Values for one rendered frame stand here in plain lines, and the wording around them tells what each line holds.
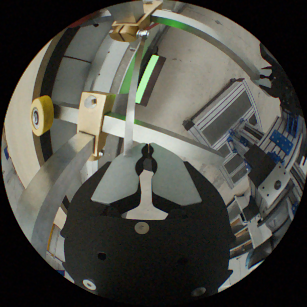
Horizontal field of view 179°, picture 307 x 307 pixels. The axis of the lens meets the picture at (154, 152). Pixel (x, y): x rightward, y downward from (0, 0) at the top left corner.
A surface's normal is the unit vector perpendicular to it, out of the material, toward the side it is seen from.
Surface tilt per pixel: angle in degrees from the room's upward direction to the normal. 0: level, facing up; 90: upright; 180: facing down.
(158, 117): 0
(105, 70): 0
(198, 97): 0
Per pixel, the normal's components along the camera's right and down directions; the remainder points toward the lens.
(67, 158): 0.35, -0.80
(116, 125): 0.02, 0.51
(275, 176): -0.72, -0.59
